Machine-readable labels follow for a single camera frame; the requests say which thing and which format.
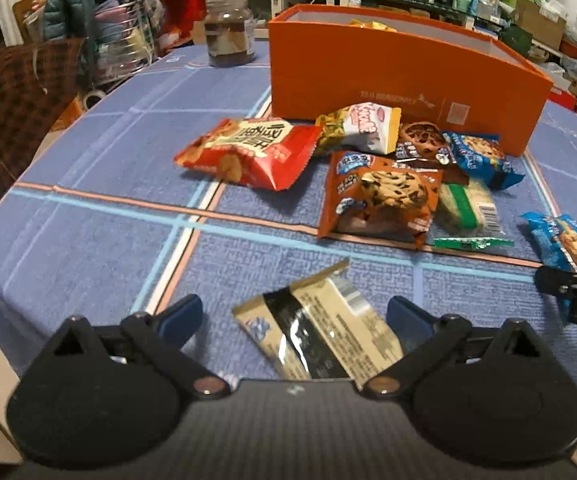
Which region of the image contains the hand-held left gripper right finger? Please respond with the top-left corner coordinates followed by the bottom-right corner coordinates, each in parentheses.
top-left (363, 295), bottom-right (558, 402)

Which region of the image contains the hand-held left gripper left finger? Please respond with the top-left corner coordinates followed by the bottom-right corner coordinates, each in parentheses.
top-left (42, 294), bottom-right (230, 402)

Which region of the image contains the blue cookie packet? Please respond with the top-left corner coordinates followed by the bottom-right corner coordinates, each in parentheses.
top-left (521, 212), bottom-right (577, 282)
top-left (441, 131), bottom-right (526, 192)

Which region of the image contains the beige black snack bar packet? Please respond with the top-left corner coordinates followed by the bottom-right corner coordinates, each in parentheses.
top-left (231, 257), bottom-right (405, 382)

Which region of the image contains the green cracker packet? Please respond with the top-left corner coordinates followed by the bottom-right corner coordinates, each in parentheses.
top-left (433, 180), bottom-right (516, 251)

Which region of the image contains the dark brown cookie packet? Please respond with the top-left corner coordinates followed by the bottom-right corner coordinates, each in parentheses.
top-left (395, 121), bottom-right (470, 186)

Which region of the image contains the orange cardboard box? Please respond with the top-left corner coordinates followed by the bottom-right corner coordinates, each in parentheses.
top-left (267, 3), bottom-right (555, 158)

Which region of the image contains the large brown cookie packet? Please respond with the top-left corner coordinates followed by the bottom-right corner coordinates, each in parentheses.
top-left (317, 150), bottom-right (444, 252)

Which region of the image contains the red snack packet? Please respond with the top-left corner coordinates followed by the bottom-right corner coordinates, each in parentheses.
top-left (173, 117), bottom-right (323, 192)

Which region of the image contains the white yellow snack packet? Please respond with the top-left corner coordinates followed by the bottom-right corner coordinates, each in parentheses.
top-left (315, 103), bottom-right (402, 157)

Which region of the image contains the tape roll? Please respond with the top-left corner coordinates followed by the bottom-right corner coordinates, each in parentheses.
top-left (82, 88), bottom-right (108, 112)

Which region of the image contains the brown cardboard box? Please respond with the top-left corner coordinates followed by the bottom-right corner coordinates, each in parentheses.
top-left (515, 0), bottom-right (568, 52)

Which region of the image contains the glass jar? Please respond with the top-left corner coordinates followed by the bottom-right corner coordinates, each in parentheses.
top-left (203, 0), bottom-right (258, 68)

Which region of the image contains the wire rack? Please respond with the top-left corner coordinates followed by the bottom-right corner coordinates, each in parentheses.
top-left (85, 0), bottom-right (165, 97)

